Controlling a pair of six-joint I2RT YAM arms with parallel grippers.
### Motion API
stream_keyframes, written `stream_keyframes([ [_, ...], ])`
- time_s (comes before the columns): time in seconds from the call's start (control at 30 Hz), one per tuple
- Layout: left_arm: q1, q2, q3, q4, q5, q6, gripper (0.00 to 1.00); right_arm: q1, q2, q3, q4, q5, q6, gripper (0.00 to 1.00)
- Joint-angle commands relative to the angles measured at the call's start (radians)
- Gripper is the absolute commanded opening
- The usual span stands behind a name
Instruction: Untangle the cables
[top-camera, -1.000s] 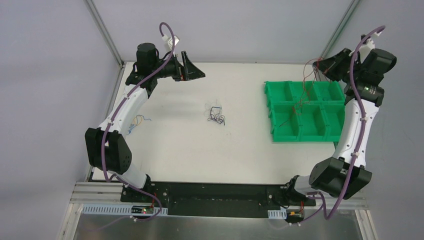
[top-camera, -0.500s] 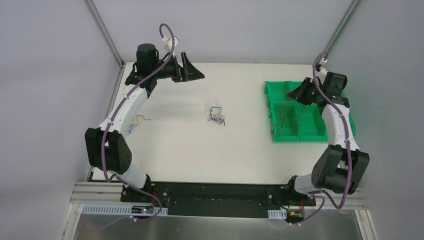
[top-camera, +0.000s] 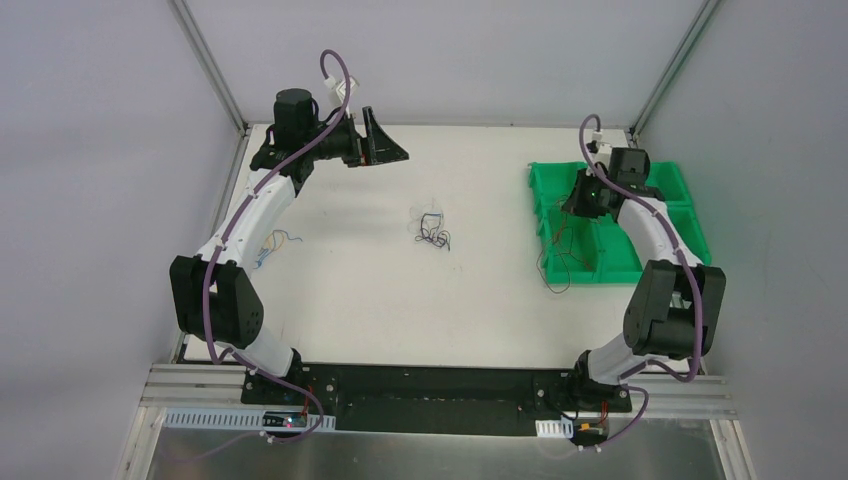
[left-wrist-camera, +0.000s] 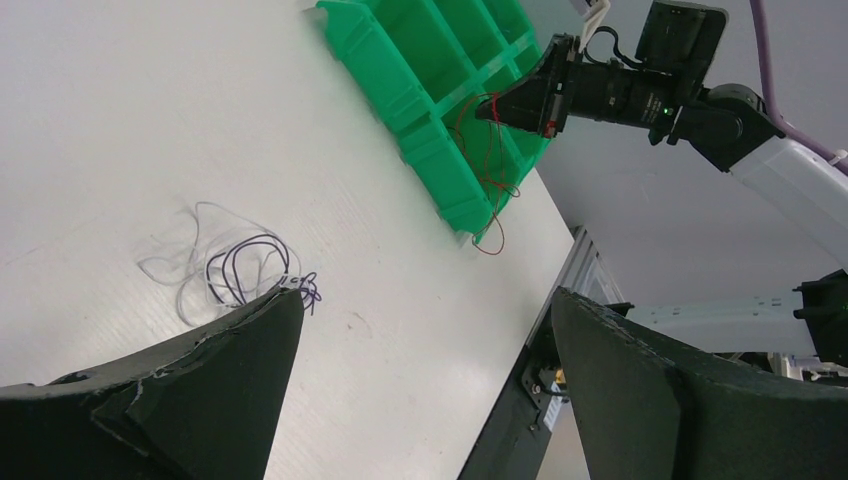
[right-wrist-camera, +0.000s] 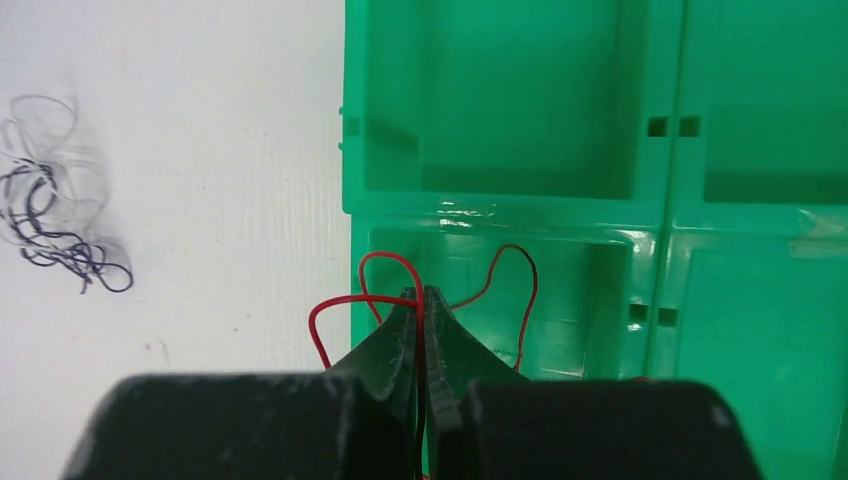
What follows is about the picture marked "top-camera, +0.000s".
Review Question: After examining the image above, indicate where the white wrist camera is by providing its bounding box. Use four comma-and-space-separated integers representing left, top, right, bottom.
324, 75, 359, 104
586, 130, 612, 156

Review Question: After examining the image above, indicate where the red wire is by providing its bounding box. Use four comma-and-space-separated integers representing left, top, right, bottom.
535, 210, 598, 295

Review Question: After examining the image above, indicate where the purple wire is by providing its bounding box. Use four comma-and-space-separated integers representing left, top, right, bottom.
414, 225, 453, 253

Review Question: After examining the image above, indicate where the right control circuit board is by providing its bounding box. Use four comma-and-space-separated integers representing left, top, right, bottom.
574, 422, 608, 437

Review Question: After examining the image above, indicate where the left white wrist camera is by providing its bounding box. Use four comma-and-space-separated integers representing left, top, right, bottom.
324, 75, 359, 104

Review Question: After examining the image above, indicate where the left control circuit board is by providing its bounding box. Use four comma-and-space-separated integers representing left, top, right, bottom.
262, 411, 308, 430

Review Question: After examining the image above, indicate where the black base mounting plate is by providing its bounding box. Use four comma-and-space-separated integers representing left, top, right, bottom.
241, 363, 632, 436

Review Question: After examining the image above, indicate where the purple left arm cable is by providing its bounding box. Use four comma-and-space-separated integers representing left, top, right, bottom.
200, 48, 352, 445

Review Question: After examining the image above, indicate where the aluminium frame rail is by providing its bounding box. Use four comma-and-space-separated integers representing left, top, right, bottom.
140, 364, 737, 420

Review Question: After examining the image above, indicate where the green divided plastic bin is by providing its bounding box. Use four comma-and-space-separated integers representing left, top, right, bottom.
528, 162, 712, 285

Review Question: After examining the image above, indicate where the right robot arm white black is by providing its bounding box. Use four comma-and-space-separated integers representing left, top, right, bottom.
564, 140, 726, 410

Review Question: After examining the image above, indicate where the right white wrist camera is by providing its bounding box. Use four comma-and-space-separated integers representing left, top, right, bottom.
586, 130, 612, 156

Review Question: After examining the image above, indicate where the yellow blue wire bundle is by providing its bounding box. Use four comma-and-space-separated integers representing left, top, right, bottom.
251, 229, 305, 273

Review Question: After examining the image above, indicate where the control circuit board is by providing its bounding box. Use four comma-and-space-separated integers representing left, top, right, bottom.
262, 411, 308, 430
574, 422, 608, 437

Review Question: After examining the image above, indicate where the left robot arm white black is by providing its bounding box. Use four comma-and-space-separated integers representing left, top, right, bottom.
169, 88, 409, 405

